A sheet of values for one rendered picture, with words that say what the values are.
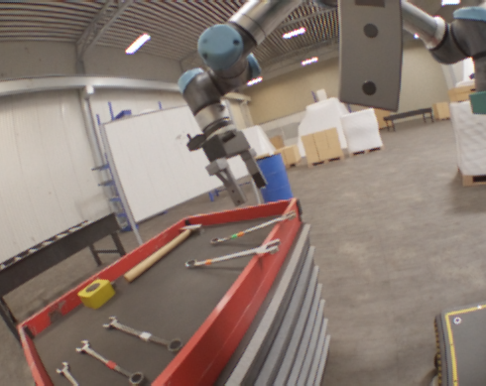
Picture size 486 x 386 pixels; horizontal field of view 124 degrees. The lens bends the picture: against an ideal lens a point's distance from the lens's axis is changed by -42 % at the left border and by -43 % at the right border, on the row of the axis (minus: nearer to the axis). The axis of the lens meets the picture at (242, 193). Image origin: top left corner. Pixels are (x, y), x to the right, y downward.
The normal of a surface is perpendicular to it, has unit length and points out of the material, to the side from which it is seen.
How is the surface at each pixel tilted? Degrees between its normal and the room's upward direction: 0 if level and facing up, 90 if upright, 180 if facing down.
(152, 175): 90
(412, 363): 0
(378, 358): 0
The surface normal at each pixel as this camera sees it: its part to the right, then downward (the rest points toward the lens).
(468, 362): -0.30, -0.94
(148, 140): 0.61, -0.04
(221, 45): -0.13, 0.22
